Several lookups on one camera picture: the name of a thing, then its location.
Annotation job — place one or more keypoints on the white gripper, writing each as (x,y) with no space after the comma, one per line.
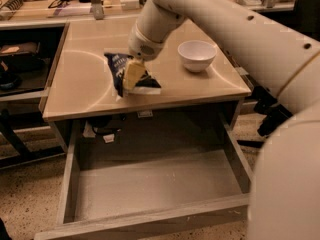
(142,49)

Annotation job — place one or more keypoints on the blue Kettle chip bag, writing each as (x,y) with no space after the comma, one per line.
(147,85)

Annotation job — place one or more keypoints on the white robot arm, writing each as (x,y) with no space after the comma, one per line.
(285,191)

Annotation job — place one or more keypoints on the beige top drawer cabinet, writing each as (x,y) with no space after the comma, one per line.
(83,86)

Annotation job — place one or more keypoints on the open grey wooden drawer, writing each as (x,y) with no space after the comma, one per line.
(177,171)

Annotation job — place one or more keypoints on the white bowl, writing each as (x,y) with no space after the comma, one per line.
(196,55)

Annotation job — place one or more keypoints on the black soldering stand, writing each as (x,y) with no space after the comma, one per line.
(12,5)

